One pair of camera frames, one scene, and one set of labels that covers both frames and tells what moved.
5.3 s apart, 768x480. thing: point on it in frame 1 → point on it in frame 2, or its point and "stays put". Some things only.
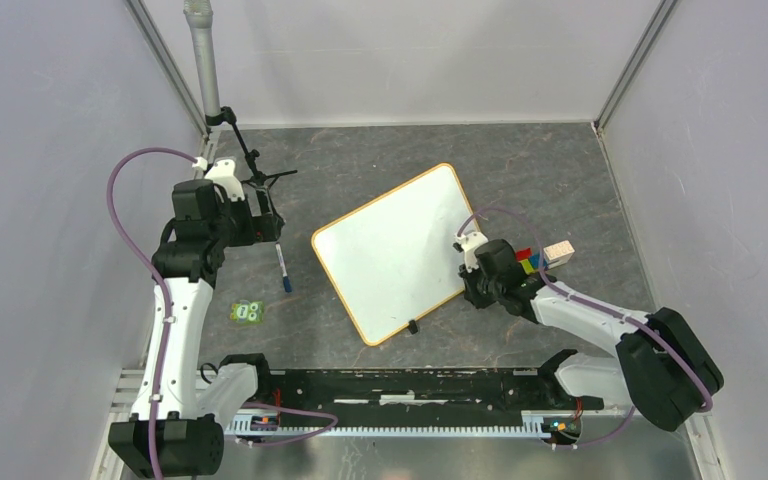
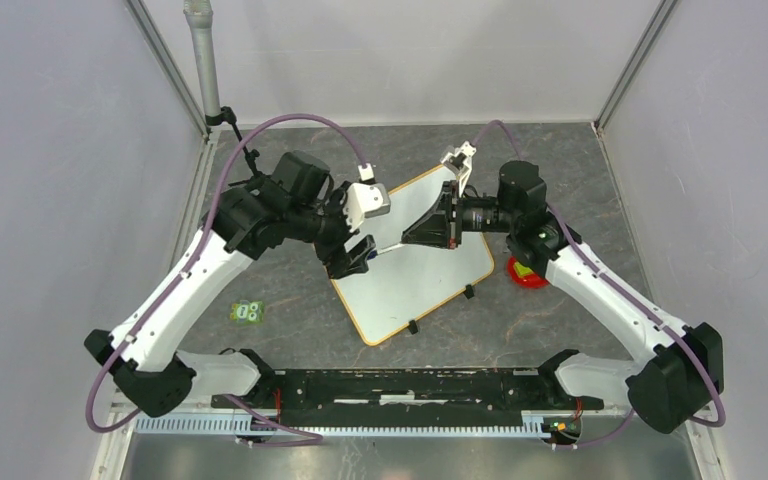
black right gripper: (478, 301) → (436, 227)
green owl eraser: (247, 313) stays put
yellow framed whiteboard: (392, 259) stays put
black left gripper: (258, 228) → (339, 262)
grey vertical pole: (199, 15) stays put
